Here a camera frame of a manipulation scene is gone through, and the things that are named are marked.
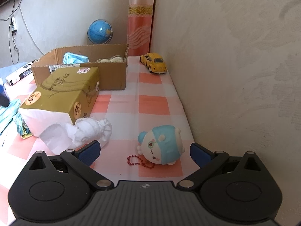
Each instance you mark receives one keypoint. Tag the blue patterned cloth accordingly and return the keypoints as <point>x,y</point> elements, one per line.
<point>22,128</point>

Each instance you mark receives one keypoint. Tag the blue desk globe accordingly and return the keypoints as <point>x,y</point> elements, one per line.
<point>100,32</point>

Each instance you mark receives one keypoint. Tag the black white book box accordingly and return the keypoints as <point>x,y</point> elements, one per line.
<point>19,73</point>

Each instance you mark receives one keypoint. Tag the gold tissue pack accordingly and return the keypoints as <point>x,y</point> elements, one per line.
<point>52,109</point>

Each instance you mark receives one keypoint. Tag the blue white plush toy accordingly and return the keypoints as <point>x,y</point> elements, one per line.
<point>161,145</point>

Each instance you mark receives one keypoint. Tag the light blue folded cloth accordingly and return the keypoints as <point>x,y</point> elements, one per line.
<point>7,113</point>

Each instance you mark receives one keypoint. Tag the beige drawstring cloth bag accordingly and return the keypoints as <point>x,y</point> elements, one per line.
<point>113,59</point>

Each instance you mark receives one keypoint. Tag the yellow toy car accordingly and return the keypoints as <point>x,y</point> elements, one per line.
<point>154,63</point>

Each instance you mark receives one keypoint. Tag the blue face masks stack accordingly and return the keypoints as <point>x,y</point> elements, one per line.
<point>71,58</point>

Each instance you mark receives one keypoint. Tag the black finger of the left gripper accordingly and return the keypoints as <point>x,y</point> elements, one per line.
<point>4,100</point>

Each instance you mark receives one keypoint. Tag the brown cardboard box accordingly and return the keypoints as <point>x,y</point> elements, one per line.
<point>112,75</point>

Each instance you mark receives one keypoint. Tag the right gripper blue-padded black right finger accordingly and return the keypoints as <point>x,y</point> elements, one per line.
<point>208,162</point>

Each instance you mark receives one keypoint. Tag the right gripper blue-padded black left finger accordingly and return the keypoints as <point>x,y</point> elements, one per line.
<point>79,162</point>

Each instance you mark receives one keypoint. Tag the crumpled white tissue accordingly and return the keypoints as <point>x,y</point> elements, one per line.
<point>84,134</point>

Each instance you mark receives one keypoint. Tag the blue bedsheet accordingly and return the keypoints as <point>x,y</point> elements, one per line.
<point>5,71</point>

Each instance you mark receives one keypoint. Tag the pink patterned curtain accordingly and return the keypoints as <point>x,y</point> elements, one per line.
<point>140,18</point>

